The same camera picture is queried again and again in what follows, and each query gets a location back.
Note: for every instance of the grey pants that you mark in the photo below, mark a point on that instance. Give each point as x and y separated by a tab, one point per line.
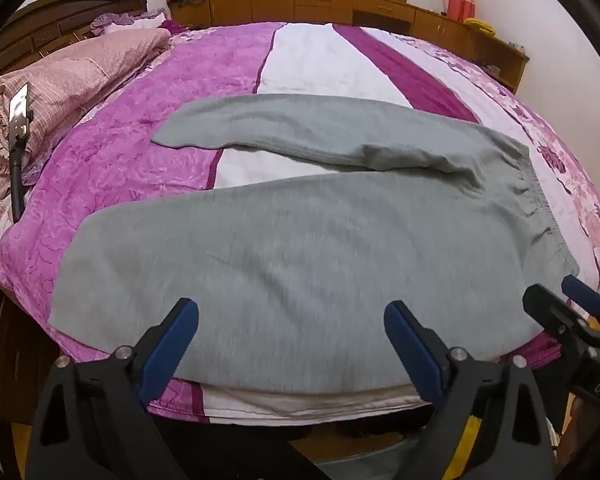
305	260

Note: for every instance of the purple ruffled pillow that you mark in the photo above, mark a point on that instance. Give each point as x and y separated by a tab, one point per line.
125	20

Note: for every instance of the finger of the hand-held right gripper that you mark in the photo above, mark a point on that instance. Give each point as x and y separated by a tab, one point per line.
555	317
585	294

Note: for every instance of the yellow object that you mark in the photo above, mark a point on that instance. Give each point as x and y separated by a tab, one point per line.
479	26

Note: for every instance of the pink pillow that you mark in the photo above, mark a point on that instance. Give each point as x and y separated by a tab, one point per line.
70	75

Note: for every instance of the white bed sheet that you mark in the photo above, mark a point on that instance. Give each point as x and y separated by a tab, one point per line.
300	402

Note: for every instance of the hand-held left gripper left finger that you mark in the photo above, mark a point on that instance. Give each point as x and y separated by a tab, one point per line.
181	339

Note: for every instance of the dark wooden bed frame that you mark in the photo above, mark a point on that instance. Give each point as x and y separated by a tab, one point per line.
15	350

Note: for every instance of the dark wooden headboard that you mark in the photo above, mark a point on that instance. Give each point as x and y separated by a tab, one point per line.
45	25

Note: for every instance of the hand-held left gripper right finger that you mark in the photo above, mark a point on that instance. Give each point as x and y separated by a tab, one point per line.
409	345

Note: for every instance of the wooden cabinet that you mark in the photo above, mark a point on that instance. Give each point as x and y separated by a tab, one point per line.
330	7

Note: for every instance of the smartphone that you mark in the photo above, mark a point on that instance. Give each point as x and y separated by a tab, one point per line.
19	110

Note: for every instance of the purple floral bed blanket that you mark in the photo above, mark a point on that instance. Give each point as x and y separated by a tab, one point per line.
130	160

